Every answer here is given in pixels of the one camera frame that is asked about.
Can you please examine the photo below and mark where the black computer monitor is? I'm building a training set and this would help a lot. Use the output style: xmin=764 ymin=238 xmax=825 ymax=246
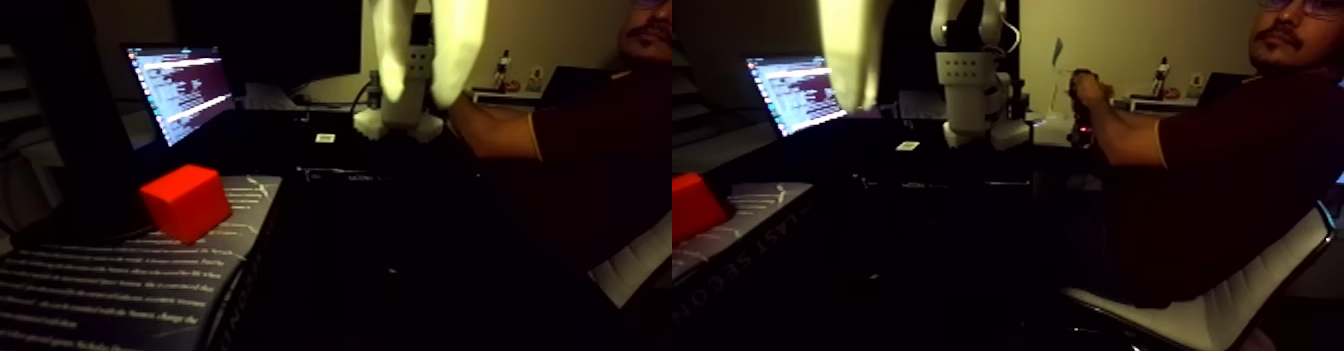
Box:
xmin=173 ymin=0 xmax=1020 ymax=92

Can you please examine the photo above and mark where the pale arm cable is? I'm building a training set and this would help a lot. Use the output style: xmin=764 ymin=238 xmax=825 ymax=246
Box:
xmin=1000 ymin=0 xmax=1026 ymax=60

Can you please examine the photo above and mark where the person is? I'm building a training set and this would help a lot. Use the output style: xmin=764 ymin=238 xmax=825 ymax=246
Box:
xmin=530 ymin=0 xmax=1344 ymax=312

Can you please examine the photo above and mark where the dark leader arm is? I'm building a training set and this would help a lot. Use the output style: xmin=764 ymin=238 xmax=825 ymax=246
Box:
xmin=1065 ymin=74 xmax=1102 ymax=150

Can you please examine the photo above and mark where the large black object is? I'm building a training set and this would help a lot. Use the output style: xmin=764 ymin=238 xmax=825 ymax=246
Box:
xmin=0 ymin=0 xmax=201 ymax=252

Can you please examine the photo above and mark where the laptop with lit screen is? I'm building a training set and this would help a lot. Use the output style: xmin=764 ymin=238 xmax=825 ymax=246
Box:
xmin=123 ymin=43 xmax=850 ymax=150

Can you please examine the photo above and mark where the red cube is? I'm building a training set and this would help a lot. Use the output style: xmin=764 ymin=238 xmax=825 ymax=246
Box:
xmin=139 ymin=164 xmax=734 ymax=247

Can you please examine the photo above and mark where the dark book white print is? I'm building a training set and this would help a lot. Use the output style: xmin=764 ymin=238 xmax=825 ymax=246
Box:
xmin=0 ymin=174 xmax=815 ymax=351

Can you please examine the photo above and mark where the person's left hand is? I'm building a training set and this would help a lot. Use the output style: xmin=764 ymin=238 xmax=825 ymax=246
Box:
xmin=1068 ymin=67 xmax=1109 ymax=113

